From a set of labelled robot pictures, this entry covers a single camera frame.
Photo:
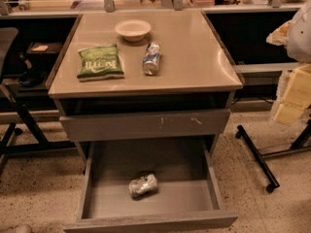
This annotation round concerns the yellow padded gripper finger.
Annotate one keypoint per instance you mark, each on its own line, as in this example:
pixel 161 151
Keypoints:
pixel 297 96

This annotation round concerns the grey drawer cabinet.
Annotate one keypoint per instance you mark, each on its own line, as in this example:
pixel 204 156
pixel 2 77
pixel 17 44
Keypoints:
pixel 193 71

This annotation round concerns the blue silver can on counter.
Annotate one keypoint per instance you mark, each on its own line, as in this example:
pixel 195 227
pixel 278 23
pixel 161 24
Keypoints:
pixel 151 59

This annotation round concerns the white paper bowl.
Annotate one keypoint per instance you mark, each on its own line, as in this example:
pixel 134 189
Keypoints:
pixel 133 30

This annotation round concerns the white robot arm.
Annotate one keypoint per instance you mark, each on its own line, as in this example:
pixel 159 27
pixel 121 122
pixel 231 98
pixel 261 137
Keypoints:
pixel 295 36

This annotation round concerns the green chip bag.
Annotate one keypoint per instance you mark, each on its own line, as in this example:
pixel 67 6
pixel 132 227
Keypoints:
pixel 100 63

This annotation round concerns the grey upper drawer front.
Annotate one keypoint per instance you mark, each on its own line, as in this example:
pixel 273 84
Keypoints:
pixel 144 125

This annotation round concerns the black rolling stand base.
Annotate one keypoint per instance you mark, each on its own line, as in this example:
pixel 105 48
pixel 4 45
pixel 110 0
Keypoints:
pixel 301 143

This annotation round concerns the open grey lower drawer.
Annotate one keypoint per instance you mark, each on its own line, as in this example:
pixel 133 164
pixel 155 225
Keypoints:
pixel 187 198

